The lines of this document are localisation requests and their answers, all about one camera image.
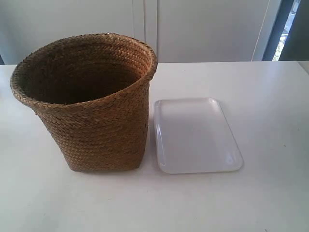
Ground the brown woven straw basket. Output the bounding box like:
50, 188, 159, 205
10, 33, 157, 172

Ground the white rectangular plastic tray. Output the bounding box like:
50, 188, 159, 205
153, 98, 243, 174

